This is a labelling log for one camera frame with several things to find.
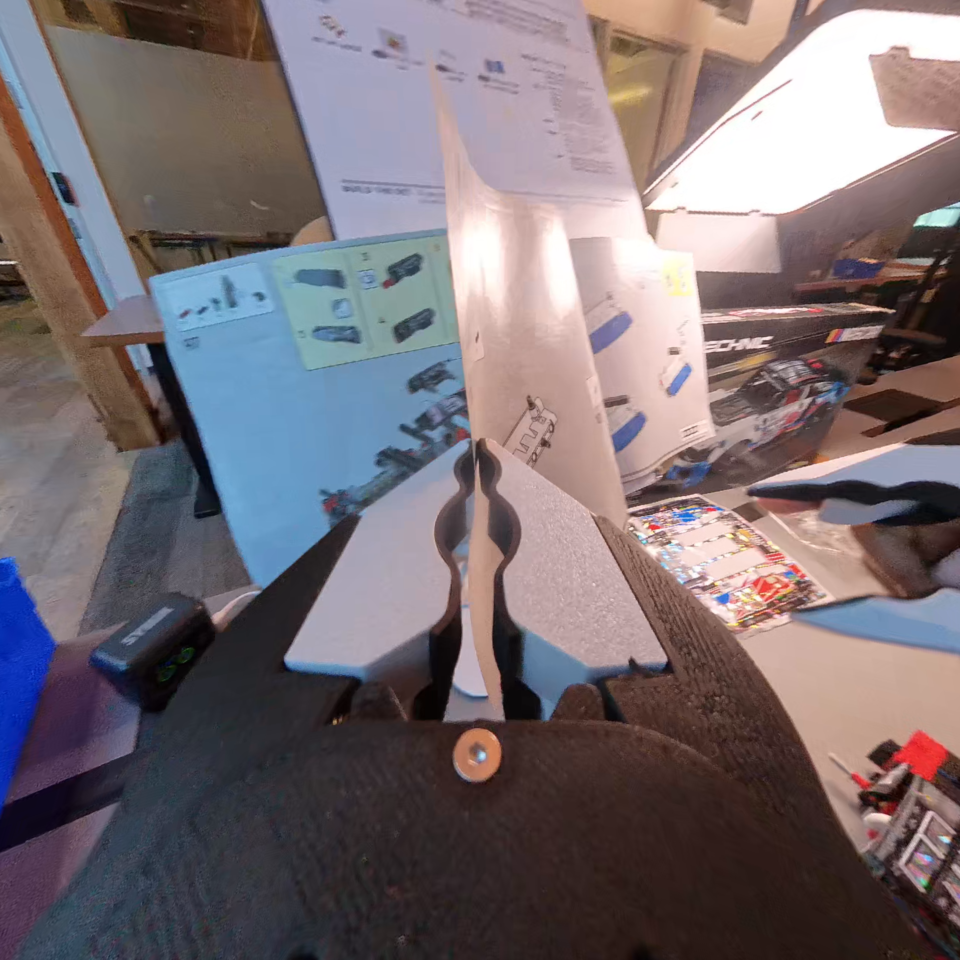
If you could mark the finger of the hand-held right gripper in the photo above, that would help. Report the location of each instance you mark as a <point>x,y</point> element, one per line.
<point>900,622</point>
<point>892,480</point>

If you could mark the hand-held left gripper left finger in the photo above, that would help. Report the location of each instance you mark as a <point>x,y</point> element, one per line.
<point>375,592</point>

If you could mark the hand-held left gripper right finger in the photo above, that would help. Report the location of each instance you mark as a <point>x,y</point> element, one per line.
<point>577,592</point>

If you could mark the partly built lego car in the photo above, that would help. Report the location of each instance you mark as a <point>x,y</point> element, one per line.
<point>915,832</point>

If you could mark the lego instruction booklet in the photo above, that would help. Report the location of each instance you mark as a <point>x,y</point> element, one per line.
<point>525,337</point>

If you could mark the black lego set box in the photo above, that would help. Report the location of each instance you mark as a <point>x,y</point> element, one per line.
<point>787,390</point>

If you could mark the holographic sticker sheet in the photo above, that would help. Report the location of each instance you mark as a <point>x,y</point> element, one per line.
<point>720,562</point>

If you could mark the black power bank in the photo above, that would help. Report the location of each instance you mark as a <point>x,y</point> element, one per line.
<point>150,652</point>

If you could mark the blue plastic bin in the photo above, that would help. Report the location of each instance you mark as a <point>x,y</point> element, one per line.
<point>22,675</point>

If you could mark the bright light panel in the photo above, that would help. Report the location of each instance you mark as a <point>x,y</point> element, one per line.
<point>787,127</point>

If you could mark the wooden desk with black legs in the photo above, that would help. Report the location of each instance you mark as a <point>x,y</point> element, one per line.
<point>124,322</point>

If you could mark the white printed paper sheet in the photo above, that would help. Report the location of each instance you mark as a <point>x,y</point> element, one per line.
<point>525,112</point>

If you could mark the wall control panel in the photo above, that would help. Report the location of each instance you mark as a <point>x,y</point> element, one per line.
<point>65,189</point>

